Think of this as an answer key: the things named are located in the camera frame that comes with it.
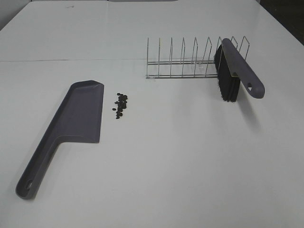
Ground chrome wire dish rack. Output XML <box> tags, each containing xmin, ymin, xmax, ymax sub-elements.
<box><xmin>145</xmin><ymin>35</ymin><xmax>250</xmax><ymax>81</ymax></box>

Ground grey brush black bristles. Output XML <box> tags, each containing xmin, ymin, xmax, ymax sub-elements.
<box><xmin>214</xmin><ymin>38</ymin><xmax>265</xmax><ymax>102</ymax></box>

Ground grey plastic dustpan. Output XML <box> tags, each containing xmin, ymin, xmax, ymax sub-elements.
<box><xmin>15</xmin><ymin>80</ymin><xmax>104</xmax><ymax>200</ymax></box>

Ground pile of coffee beans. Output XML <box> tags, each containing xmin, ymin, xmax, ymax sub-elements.
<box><xmin>112</xmin><ymin>93</ymin><xmax>128</xmax><ymax>119</ymax></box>

